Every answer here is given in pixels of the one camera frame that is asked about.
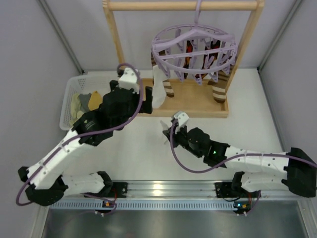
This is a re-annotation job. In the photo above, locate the white sock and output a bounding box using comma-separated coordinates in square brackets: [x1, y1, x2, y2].
[152, 65, 167, 109]

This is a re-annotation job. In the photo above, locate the brown striped sock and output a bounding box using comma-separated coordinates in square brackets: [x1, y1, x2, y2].
[208, 65, 234, 103]
[151, 54, 175, 98]

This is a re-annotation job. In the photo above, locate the purple round clip hanger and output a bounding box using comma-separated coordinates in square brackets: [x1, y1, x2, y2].
[151, 0, 237, 85]

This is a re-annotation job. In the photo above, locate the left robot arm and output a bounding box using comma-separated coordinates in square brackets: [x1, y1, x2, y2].
[18, 80, 153, 206]

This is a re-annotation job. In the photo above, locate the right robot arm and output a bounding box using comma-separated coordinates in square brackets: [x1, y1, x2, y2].
[161, 119, 317, 198]

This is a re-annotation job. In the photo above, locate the wooden hanger rack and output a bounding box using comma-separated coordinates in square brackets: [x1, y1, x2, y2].
[103, 0, 265, 119]

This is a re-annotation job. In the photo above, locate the mustard yellow sock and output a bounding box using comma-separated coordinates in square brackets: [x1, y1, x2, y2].
[88, 91, 103, 111]

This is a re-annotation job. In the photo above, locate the grey sock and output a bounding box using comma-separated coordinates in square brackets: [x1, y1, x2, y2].
[78, 93, 92, 112]

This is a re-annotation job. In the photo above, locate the white plastic basket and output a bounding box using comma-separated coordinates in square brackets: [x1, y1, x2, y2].
[59, 72, 118, 131]

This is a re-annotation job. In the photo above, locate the pale green sock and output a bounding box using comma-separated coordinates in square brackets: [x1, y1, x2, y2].
[69, 93, 84, 126]

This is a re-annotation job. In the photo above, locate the red black argyle sock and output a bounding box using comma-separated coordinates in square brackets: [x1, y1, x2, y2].
[183, 40, 196, 69]

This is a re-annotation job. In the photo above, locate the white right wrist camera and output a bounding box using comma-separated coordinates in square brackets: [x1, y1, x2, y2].
[173, 111, 189, 127]

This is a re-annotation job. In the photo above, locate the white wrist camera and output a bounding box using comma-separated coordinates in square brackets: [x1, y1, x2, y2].
[173, 111, 189, 127]
[118, 67, 139, 92]

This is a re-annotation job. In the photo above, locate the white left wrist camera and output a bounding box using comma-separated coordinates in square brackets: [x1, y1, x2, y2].
[118, 67, 139, 92]

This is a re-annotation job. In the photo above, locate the aluminium mounting rail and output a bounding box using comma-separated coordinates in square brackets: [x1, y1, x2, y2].
[39, 180, 303, 199]

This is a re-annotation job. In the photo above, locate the white slotted cable duct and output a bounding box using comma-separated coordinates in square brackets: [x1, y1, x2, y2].
[49, 200, 303, 211]

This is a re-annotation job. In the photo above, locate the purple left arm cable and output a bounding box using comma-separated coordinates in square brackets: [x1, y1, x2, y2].
[15, 63, 144, 207]

